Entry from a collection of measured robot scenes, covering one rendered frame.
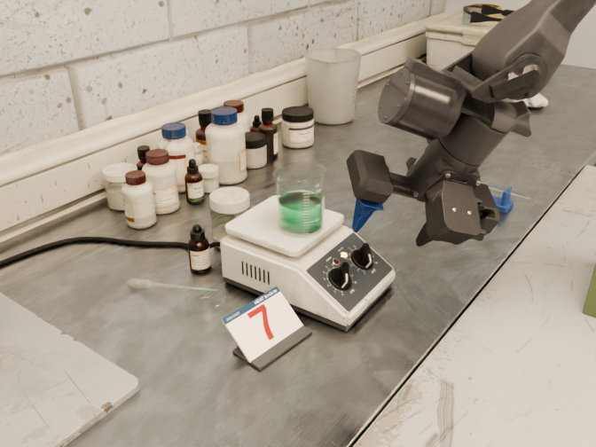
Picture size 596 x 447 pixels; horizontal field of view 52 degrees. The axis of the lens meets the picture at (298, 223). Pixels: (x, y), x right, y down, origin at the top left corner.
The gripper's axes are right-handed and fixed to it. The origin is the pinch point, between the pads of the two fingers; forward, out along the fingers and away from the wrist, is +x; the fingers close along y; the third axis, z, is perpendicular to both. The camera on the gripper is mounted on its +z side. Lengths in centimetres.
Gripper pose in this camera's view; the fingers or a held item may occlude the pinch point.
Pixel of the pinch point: (401, 219)
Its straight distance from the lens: 73.9
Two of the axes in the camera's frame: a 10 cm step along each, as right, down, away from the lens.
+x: -4.1, 6.3, 6.6
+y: 9.0, 2.0, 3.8
